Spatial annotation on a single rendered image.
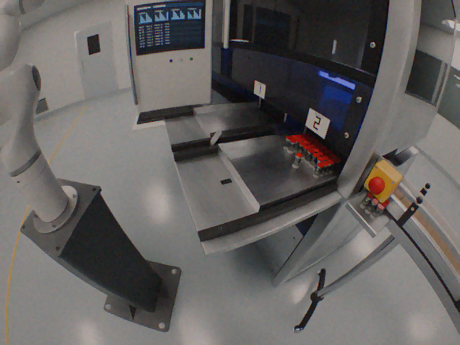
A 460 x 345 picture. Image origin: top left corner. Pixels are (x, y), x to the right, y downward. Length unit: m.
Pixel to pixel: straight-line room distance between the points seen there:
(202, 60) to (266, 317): 1.59
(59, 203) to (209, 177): 0.45
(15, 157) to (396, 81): 0.83
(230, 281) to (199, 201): 0.89
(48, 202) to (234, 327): 1.09
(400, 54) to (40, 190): 0.87
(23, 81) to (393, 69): 0.75
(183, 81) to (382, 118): 1.04
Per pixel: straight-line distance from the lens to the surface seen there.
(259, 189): 0.48
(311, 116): 0.59
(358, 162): 0.51
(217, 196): 0.46
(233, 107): 0.94
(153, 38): 1.16
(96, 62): 5.90
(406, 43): 0.46
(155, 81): 1.19
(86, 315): 1.52
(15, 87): 0.48
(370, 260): 0.80
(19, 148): 0.52
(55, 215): 0.61
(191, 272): 1.30
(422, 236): 0.62
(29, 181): 0.55
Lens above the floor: 1.22
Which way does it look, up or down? 40 degrees down
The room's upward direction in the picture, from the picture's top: 3 degrees clockwise
